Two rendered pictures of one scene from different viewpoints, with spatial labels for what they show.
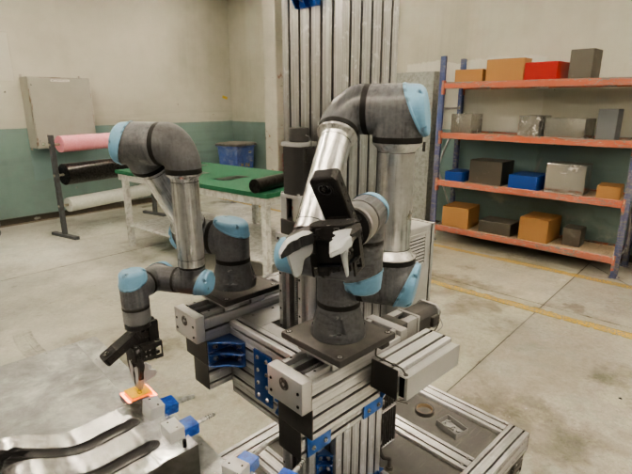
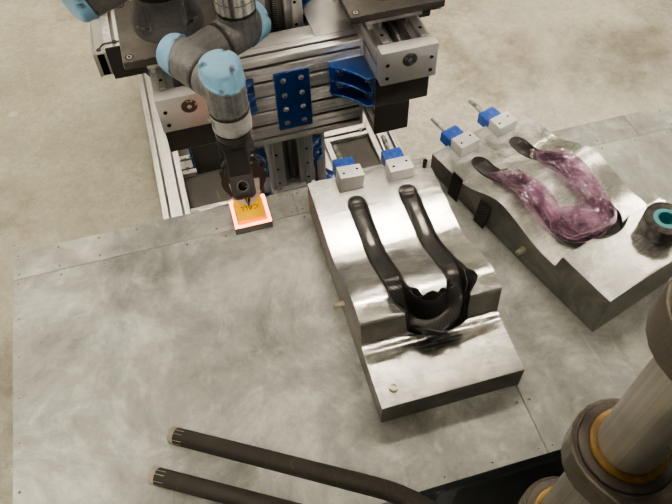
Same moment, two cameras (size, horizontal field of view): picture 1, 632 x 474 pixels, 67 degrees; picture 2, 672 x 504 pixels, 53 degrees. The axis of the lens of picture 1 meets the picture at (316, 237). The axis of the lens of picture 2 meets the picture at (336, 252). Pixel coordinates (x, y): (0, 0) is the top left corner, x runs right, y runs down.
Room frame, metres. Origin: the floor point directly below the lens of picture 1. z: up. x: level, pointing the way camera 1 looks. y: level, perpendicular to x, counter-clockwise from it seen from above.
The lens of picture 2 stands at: (0.60, 1.24, 1.93)
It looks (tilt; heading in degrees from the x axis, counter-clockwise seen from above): 54 degrees down; 299
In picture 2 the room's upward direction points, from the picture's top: 2 degrees counter-clockwise
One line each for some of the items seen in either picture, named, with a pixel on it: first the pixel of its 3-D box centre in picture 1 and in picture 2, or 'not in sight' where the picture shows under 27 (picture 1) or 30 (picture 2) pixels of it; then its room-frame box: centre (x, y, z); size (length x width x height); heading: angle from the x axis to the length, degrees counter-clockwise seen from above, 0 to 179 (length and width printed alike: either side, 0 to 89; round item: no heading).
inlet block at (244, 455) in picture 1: (249, 460); (450, 135); (0.90, 0.15, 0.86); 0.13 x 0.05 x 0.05; 151
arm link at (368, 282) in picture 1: (355, 263); not in sight; (0.89, -0.08, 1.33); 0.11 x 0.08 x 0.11; 70
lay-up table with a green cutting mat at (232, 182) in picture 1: (222, 209); not in sight; (5.06, 1.02, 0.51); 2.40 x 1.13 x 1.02; 51
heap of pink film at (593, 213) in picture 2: not in sight; (557, 186); (0.64, 0.24, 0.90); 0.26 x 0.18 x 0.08; 151
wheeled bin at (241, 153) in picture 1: (236, 168); not in sight; (8.58, 1.45, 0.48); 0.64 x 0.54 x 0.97; 53
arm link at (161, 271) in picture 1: (160, 277); (194, 57); (1.31, 0.46, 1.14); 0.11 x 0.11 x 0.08; 75
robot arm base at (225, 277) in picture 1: (233, 270); (163, 2); (1.53, 0.28, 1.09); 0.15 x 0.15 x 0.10
